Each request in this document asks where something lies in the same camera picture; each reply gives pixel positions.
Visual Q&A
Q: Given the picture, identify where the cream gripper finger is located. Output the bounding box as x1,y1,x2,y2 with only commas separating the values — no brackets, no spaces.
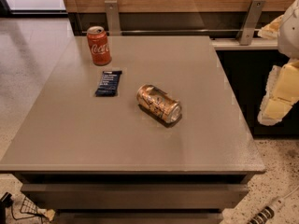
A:
258,61,299,126
258,15,283,39

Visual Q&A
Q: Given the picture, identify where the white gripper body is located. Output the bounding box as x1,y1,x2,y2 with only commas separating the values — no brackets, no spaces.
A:
278,0,299,59

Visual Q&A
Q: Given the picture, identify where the orange soda can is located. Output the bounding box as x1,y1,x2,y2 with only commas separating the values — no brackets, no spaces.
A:
136,84,182,124

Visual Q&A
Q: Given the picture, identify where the red Coca-Cola can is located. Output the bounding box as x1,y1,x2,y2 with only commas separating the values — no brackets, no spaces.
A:
87,26,111,66

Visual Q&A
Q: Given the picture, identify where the white power strip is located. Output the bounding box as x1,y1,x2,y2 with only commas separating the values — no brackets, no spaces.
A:
247,186,299,224

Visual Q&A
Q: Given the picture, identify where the dark blue snack bar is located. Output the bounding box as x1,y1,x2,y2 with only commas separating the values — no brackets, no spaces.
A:
94,71,122,97

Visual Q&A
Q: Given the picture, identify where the grey drawer cabinet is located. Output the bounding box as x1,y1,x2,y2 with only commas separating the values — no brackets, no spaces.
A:
1,36,264,224

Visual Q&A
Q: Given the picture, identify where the right metal bracket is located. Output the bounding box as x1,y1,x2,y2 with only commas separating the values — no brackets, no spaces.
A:
236,0,266,46

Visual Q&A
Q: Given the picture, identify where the metal bracket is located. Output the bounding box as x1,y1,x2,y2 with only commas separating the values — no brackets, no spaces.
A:
236,0,266,46
105,0,121,36

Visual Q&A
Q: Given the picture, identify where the left metal bracket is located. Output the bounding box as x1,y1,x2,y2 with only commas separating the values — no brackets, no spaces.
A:
105,0,121,36

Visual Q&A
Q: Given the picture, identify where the horizontal metal rail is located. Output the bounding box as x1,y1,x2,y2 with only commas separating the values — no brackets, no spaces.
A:
81,28,261,35

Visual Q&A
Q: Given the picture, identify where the black wire basket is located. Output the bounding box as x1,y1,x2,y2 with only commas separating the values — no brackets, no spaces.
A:
11,196,45,220

